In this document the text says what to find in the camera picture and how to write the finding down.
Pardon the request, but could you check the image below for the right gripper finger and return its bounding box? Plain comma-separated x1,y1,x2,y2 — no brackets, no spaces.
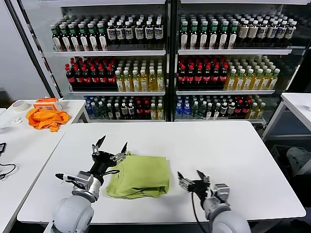
177,171,192,191
196,169,211,185

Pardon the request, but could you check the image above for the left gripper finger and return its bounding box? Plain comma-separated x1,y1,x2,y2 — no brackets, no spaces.
110,142,128,163
91,135,107,156

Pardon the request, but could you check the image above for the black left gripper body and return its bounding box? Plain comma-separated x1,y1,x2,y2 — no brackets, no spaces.
89,150,120,179

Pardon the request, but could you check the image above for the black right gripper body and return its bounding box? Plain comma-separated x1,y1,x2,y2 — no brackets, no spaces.
187,179,211,199

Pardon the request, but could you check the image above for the green t-shirt with white print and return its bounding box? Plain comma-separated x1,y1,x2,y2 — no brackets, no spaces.
104,150,170,200

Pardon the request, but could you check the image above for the small red cap cola bottle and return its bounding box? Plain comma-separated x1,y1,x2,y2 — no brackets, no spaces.
142,100,151,119
234,100,243,118
242,100,251,118
135,100,143,119

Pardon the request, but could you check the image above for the crumpled orange cloth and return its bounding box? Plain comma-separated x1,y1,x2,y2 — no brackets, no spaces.
25,108,70,133

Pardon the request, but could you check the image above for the orange and white box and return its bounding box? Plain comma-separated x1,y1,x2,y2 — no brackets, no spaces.
33,98,64,111

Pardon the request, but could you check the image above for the yellow juice bottle green label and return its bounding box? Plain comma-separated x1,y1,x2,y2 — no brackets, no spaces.
223,69,237,91
131,70,140,92
122,70,132,92
114,70,124,92
268,68,280,90
251,68,263,91
260,68,272,91
139,69,149,92
155,69,165,92
242,69,254,91
233,69,245,91
148,69,157,92

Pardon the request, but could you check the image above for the white side table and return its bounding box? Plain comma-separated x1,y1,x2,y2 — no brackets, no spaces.
0,99,91,233

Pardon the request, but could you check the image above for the beige masking tape roll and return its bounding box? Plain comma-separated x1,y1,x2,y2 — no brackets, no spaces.
11,100,32,113

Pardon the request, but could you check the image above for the grey bag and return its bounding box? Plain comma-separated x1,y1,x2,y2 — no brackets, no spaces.
286,147,311,177

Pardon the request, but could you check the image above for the white store shelf unit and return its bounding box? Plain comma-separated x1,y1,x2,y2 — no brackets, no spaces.
4,0,171,123

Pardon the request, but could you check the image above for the dark bottle green cap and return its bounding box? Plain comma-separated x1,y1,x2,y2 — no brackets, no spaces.
50,24,61,52
199,21,209,50
179,21,189,50
189,21,199,50
77,23,89,52
59,24,70,52
218,21,229,50
87,23,99,52
96,23,108,51
208,21,219,50
227,21,239,50
68,23,80,52

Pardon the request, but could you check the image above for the dark bottle blue white label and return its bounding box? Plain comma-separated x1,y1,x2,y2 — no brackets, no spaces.
144,21,154,45
134,21,144,45
276,20,287,45
123,21,134,45
106,22,116,45
266,20,277,44
284,21,297,46
256,20,268,44
115,21,125,45
153,20,163,45

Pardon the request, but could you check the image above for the white table with metal legs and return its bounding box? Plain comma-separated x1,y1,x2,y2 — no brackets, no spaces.
261,92,311,178

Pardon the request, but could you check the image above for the beverage display shelf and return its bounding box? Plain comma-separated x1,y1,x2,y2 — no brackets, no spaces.
170,0,311,127

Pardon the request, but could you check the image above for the dark bottle beige label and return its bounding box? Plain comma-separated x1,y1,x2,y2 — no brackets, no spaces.
237,20,249,43
247,20,259,43

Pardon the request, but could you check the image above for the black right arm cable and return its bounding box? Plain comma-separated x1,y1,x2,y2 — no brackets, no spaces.
190,191,212,233

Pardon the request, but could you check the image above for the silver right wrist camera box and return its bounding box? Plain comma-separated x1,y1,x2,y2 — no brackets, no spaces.
213,183,230,203

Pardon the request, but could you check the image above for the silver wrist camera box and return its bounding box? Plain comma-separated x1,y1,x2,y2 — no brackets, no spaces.
213,183,230,203
67,170,94,191

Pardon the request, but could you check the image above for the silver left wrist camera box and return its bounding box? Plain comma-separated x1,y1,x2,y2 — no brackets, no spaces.
67,170,94,191

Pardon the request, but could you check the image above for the thin black table cable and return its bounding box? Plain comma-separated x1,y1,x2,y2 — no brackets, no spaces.
0,164,19,181

